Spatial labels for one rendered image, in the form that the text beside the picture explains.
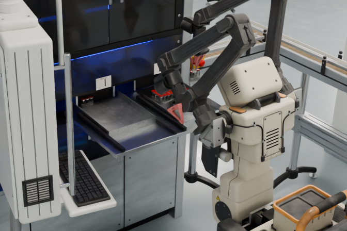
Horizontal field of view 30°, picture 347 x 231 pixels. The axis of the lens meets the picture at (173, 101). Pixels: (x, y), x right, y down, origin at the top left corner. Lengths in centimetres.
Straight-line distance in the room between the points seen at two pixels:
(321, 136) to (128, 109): 126
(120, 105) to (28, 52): 108
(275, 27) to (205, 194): 169
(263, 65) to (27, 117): 91
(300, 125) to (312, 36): 290
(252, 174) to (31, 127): 90
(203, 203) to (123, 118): 113
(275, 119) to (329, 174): 199
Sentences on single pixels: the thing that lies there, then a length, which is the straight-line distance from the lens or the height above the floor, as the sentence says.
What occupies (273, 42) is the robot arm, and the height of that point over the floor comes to 138.
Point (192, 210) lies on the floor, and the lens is 399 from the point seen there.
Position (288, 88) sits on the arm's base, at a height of 122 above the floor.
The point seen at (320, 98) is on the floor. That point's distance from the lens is 550.
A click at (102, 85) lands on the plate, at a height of 101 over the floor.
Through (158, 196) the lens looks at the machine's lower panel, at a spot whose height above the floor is 21.
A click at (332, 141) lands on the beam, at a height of 50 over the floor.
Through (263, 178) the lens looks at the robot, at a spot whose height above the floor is 88.
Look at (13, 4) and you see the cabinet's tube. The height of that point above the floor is 162.
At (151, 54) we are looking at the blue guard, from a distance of 325.
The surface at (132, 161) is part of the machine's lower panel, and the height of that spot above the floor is 51.
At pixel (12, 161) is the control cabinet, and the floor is 109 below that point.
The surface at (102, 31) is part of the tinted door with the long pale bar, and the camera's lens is 305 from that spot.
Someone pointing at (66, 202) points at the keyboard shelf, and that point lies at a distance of 269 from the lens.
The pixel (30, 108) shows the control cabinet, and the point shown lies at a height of 130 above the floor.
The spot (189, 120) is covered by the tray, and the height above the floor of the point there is 91.
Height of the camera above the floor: 238
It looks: 27 degrees down
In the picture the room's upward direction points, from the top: 2 degrees clockwise
